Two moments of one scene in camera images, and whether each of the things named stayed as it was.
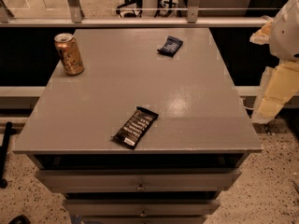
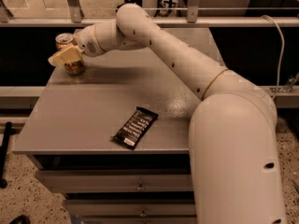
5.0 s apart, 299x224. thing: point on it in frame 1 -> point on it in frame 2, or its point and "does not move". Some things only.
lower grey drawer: (141, 208) does not move
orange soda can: (70, 55) does not move
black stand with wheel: (9, 130) does not move
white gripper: (286, 36) -> (87, 41)
